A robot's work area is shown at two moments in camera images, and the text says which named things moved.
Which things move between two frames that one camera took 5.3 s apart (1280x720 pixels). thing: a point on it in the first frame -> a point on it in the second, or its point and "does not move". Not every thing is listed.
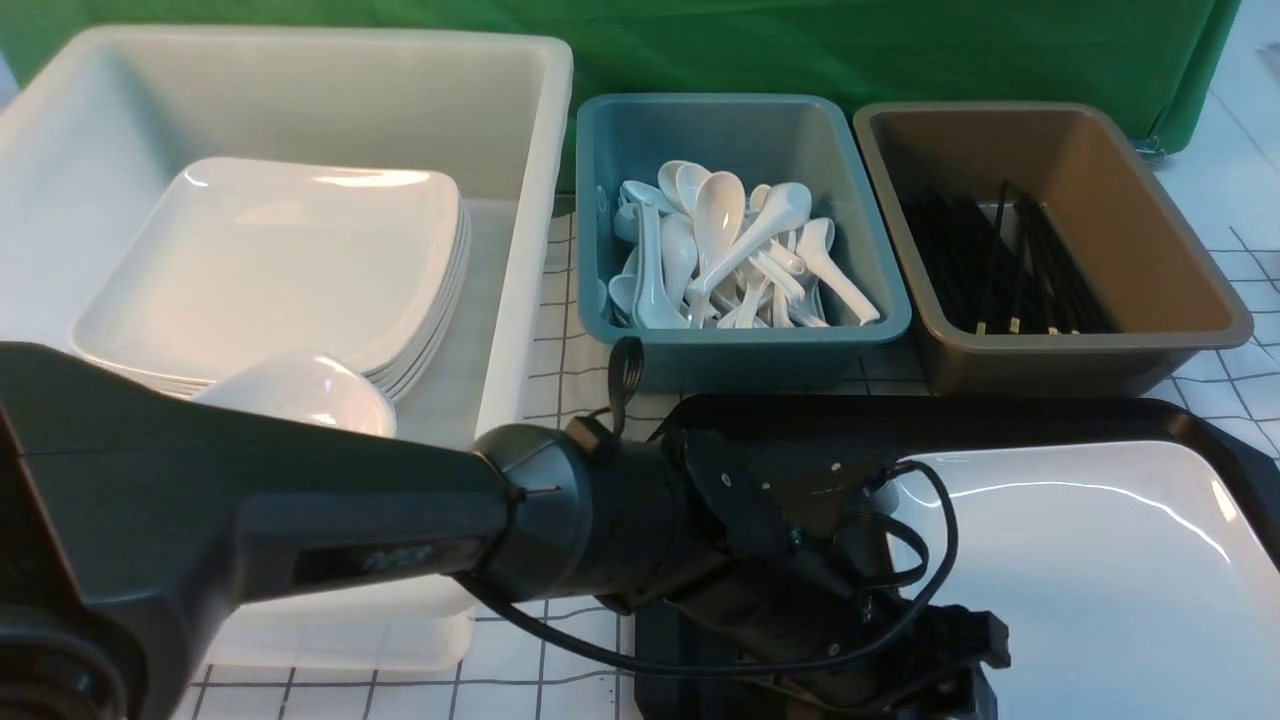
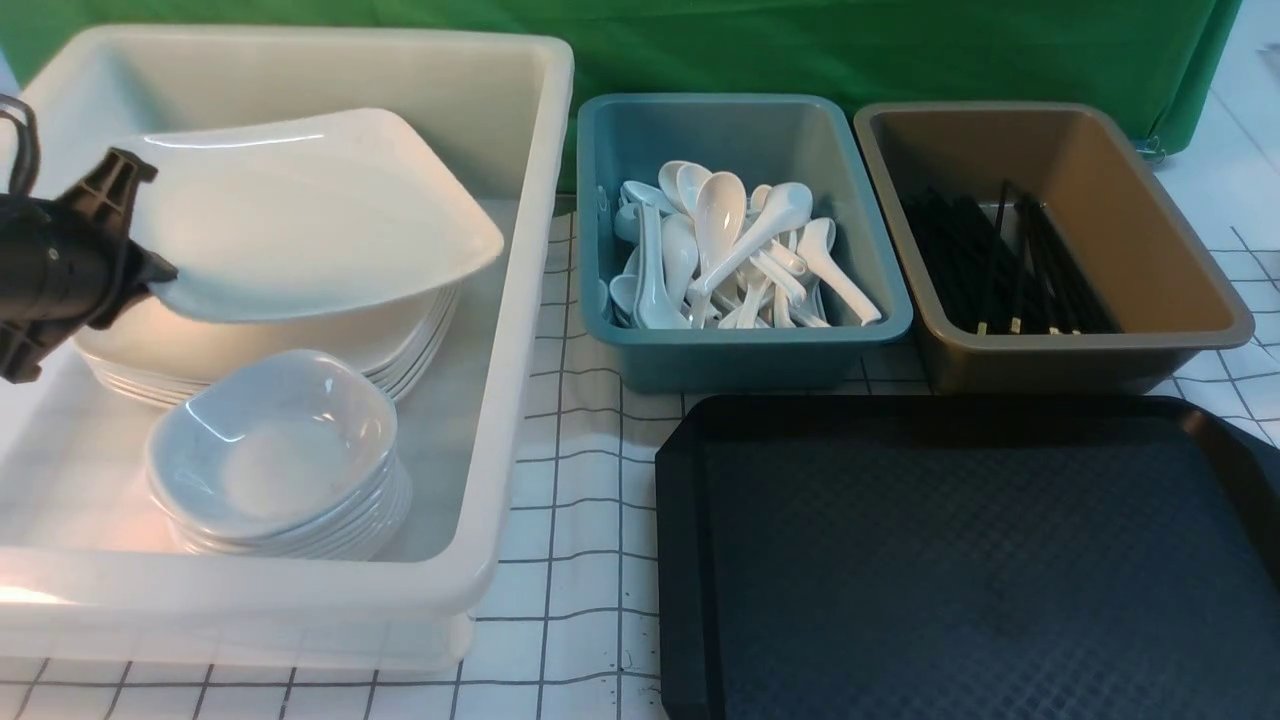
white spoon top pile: [745, 275] does not move
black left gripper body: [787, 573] -> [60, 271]
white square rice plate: [1133, 581] -> [276, 214]
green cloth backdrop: [1151, 63] does not move
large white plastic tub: [96, 124] does not move
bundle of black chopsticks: [1004, 265] does not move
